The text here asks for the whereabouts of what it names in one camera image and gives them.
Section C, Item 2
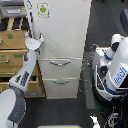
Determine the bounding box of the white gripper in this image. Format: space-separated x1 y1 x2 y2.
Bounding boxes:
24 31 44 51

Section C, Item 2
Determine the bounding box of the white fridge door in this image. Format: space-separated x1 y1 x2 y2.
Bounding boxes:
24 0 92 59

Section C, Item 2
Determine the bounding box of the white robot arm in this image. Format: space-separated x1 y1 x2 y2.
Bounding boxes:
0 32 44 128

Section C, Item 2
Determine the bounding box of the white fridge body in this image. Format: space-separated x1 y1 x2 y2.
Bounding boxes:
23 0 92 99

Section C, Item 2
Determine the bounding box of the upper fridge drawer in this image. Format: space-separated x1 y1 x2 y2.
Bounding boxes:
38 59 82 79

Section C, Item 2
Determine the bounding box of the fridge drawer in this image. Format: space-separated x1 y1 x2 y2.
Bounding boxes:
43 79 79 99
38 59 82 79

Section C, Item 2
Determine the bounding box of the lower fridge drawer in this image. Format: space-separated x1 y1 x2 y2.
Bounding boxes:
43 79 79 99

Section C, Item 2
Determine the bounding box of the wooden drawer cabinet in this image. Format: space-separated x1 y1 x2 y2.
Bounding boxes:
0 17 45 98

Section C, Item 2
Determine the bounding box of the green android sticker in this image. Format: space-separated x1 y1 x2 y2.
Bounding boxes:
37 3 49 17

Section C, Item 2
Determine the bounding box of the grey box on cabinet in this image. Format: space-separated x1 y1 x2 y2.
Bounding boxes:
0 6 26 17

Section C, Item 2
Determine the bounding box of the white blue standing robot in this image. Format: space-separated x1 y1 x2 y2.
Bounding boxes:
92 34 128 106

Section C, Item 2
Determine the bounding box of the coiled grey cable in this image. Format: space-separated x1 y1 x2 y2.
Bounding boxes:
78 43 100 94

